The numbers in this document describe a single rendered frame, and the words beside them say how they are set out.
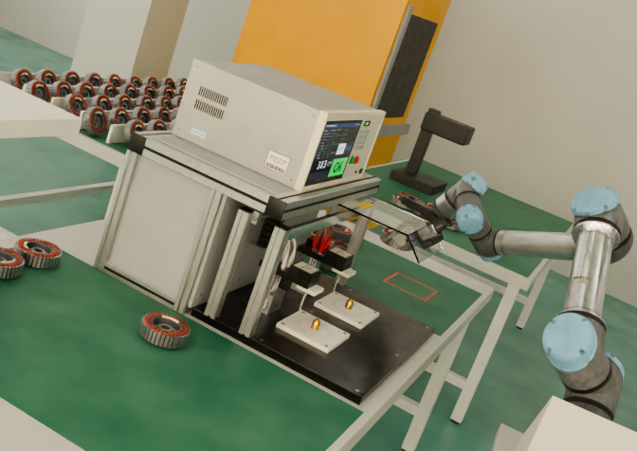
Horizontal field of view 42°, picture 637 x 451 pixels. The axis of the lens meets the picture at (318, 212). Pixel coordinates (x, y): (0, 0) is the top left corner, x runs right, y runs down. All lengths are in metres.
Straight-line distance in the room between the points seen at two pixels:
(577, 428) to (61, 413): 1.02
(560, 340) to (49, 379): 1.07
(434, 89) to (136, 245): 5.60
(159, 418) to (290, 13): 4.58
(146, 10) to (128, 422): 4.57
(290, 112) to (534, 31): 5.44
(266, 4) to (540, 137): 2.67
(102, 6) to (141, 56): 0.44
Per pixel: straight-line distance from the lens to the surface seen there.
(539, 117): 7.30
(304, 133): 2.00
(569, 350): 1.90
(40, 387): 1.64
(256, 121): 2.05
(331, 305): 2.33
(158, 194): 2.06
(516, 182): 7.35
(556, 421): 1.85
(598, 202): 2.17
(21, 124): 1.55
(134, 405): 1.65
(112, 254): 2.16
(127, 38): 6.01
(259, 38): 6.04
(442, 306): 2.79
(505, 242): 2.43
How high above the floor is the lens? 1.59
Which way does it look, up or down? 15 degrees down
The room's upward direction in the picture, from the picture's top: 20 degrees clockwise
